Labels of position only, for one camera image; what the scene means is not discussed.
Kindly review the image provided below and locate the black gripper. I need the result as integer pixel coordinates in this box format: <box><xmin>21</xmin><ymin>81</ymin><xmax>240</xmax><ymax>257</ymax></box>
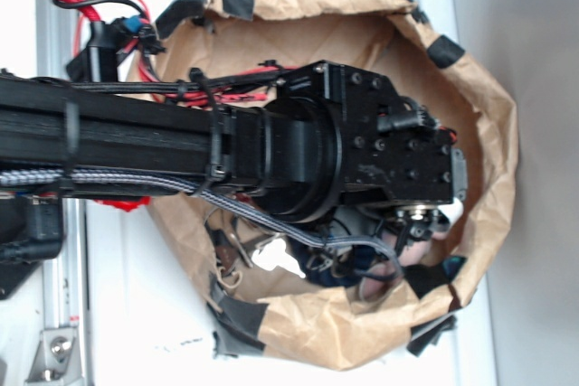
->
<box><xmin>276</xmin><ymin>61</ymin><xmax>467</xmax><ymax>240</ymax></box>

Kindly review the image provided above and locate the dark blue twisted rope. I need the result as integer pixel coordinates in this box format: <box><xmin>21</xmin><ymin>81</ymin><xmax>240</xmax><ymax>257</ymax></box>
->
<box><xmin>289</xmin><ymin>240</ymin><xmax>399</xmax><ymax>288</ymax></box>

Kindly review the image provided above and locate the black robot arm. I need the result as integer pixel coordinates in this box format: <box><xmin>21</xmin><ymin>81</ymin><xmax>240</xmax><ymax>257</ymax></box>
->
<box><xmin>1</xmin><ymin>61</ymin><xmax>468</xmax><ymax>224</ymax></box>

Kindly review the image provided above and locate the pink plush toy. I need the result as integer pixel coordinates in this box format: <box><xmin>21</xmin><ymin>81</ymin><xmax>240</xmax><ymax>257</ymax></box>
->
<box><xmin>359</xmin><ymin>202</ymin><xmax>463</xmax><ymax>302</ymax></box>

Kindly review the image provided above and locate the brown paper bag bin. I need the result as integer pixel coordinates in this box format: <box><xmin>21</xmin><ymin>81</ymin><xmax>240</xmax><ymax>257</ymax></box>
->
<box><xmin>148</xmin><ymin>0</ymin><xmax>518</xmax><ymax>371</ymax></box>

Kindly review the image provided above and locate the silver key bunch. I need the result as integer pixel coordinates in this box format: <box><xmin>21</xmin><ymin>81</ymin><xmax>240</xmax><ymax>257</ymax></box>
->
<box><xmin>204</xmin><ymin>206</ymin><xmax>305</xmax><ymax>278</ymax></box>

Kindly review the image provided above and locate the red fabric flower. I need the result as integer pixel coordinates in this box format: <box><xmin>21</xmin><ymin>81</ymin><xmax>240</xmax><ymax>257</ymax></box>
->
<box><xmin>96</xmin><ymin>196</ymin><xmax>151</xmax><ymax>212</ymax></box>

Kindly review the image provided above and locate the aluminium frame rail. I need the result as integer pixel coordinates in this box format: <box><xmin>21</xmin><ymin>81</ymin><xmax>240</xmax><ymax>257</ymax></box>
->
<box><xmin>33</xmin><ymin>0</ymin><xmax>95</xmax><ymax>386</ymax></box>

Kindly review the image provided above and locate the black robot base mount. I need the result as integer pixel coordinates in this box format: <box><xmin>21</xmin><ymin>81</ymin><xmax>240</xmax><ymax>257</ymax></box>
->
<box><xmin>1</xmin><ymin>196</ymin><xmax>64</xmax><ymax>300</ymax></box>

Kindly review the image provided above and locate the grey corner bracket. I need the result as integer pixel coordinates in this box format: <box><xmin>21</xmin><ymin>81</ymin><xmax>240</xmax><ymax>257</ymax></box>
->
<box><xmin>24</xmin><ymin>327</ymin><xmax>86</xmax><ymax>386</ymax></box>

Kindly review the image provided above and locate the red braided cable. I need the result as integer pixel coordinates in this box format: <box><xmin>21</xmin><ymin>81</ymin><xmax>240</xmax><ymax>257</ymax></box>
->
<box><xmin>0</xmin><ymin>0</ymin><xmax>278</xmax><ymax>105</ymax></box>

